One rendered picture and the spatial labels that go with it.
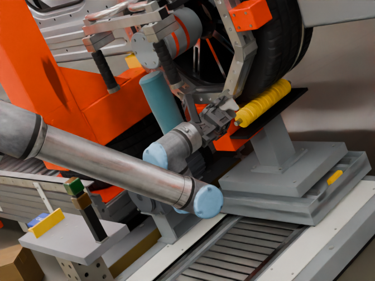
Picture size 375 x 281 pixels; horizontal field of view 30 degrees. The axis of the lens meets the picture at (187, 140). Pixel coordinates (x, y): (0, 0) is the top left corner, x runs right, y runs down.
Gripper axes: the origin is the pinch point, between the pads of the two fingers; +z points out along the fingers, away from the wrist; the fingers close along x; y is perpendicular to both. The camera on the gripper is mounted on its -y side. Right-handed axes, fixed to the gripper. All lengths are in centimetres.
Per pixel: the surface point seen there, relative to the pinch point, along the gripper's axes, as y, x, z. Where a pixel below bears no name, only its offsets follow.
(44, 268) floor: -41, -134, -35
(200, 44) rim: -26.7, -10.2, 17.3
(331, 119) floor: 5, -85, 99
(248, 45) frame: -5.2, 12.6, 9.3
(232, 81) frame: -4.7, -2.0, 7.0
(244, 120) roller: 3.6, -14.2, 7.9
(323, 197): 37, -31, 18
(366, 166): 39, -34, 43
